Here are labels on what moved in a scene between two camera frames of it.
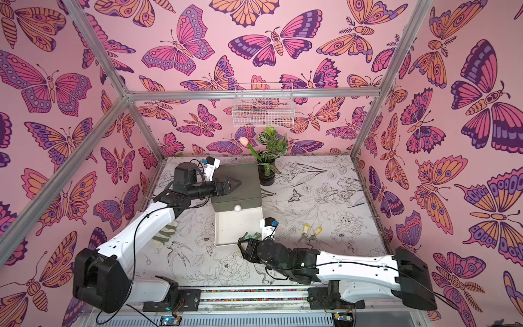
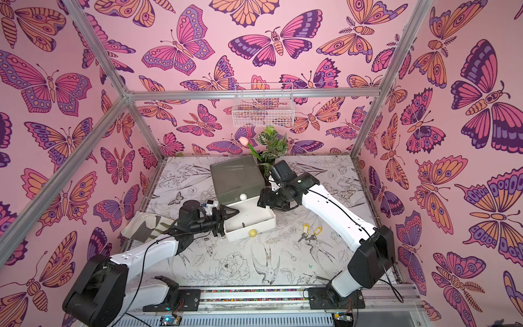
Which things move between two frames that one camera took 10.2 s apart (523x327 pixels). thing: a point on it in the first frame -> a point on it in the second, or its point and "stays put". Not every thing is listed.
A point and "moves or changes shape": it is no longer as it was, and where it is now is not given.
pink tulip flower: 244,141 stays put
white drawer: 231,225 moves or changes shape
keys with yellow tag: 306,231 stays put
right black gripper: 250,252 -> 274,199
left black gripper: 225,187 -> 220,223
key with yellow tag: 316,232 stays put
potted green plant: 275,146 stays put
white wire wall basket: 263,104 stays put
